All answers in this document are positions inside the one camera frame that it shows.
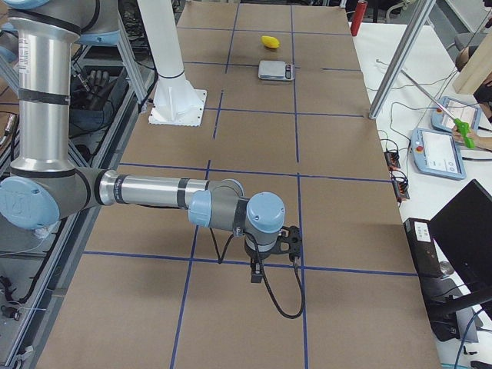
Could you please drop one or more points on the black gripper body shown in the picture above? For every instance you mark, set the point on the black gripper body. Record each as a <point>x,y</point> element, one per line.
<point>260,256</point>

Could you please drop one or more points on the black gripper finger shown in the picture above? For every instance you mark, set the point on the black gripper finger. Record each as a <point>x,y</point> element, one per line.
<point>256,277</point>

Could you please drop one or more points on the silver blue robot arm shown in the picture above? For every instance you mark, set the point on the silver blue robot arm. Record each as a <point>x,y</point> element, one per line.
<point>45,187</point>

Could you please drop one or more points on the brown paper table cover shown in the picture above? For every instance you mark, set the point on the brown paper table cover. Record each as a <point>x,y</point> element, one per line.
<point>148,292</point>

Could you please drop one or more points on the orange black electronics board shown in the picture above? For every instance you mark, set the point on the orange black electronics board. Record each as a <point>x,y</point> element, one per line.
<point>391,154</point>

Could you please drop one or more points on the silver kitchen scale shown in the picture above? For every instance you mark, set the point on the silver kitchen scale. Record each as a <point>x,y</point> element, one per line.
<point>276,71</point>

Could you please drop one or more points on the black desktop computer box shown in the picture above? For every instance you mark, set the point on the black desktop computer box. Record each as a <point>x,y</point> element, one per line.
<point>449,311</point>

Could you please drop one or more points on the near blue teach pendant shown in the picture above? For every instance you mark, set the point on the near blue teach pendant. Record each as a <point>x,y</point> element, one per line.
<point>435,153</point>

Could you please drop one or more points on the blue teach pendant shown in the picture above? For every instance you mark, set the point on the blue teach pendant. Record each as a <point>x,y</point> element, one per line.
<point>435,153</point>
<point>469,113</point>

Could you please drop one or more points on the black computer monitor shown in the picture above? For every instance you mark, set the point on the black computer monitor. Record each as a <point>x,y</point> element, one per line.
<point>462,230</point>

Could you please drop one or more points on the far blue teach pendant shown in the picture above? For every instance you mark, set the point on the far blue teach pendant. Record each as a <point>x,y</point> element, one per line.
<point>469,113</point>

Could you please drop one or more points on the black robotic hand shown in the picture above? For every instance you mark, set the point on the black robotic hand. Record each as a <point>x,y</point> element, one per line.
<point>95,95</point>

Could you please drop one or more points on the person in black shirt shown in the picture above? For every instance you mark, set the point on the person in black shirt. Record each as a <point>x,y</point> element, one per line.
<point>475,76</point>

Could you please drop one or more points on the red cylinder tube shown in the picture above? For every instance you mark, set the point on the red cylinder tube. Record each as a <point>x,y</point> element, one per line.
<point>358,16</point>

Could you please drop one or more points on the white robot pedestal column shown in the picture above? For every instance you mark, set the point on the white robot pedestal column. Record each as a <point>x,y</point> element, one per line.
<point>176,101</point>

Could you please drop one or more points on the green handled reacher grabber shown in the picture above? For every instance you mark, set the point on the green handled reacher grabber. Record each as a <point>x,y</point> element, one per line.
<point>462,126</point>

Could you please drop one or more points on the aluminium frame post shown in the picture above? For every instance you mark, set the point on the aluminium frame post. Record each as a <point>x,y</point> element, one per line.
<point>409,37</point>

